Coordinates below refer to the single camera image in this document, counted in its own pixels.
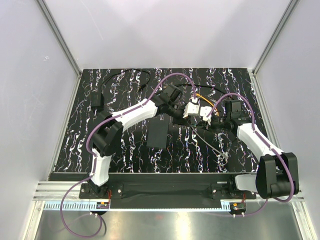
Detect black cable gold connector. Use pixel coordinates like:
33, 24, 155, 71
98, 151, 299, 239
174, 83, 241, 151

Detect grey ethernet cable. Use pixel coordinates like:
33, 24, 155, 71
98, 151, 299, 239
193, 131, 230, 159

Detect black power adapter cable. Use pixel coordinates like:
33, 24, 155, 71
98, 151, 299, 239
90, 68, 151, 116

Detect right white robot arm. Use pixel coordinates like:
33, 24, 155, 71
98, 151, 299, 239
199, 100, 299, 203

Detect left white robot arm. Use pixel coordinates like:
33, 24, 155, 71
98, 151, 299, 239
86, 84, 199, 198

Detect black marble pattern mat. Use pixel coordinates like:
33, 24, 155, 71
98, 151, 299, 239
52, 68, 267, 180

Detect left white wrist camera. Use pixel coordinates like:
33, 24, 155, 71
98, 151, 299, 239
183, 97, 200, 119

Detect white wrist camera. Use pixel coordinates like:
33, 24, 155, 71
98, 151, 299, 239
199, 106, 212, 125
183, 97, 200, 119

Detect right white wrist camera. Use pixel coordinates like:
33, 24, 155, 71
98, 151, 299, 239
199, 106, 212, 125

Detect orange ethernet cable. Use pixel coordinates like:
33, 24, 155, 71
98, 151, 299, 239
194, 92, 221, 117

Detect right aluminium frame post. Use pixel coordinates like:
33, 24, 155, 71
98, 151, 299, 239
252, 0, 301, 76

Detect aluminium frame post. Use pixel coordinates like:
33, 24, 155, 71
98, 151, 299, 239
252, 0, 301, 76
34, 0, 83, 78

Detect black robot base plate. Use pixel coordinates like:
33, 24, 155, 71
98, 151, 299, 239
79, 173, 256, 203

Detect white slotted cable duct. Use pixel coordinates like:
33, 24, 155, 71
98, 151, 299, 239
44, 199, 232, 211

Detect left aluminium frame post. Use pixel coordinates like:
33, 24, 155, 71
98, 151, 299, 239
34, 0, 83, 78

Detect aluminium front rail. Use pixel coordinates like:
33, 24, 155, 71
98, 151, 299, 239
32, 181, 306, 202

